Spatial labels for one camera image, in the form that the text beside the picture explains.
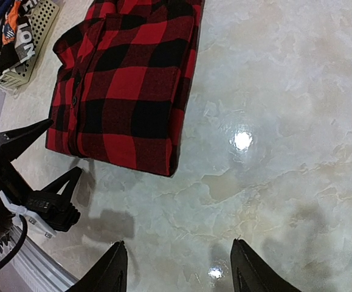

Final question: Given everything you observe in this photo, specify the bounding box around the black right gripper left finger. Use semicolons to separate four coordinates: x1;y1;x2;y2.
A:
72;241;128;292

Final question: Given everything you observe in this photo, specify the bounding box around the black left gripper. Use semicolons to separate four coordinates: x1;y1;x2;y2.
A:
0;119;82;206

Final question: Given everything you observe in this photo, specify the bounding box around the aluminium front rail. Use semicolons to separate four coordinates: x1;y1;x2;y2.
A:
0;237;78;291

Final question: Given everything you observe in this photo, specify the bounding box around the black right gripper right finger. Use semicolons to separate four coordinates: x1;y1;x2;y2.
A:
230;239;300;292

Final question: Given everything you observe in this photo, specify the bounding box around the orange black printed garment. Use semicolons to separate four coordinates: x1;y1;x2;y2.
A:
0;1;39;73

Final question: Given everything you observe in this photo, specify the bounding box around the red black plaid shirt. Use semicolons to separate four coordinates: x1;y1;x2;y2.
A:
46;1;203;176

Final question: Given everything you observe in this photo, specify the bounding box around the white laundry basket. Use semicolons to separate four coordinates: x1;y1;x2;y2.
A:
0;1;60;92

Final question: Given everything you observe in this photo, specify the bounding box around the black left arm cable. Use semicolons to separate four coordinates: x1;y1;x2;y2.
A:
0;212;29;279

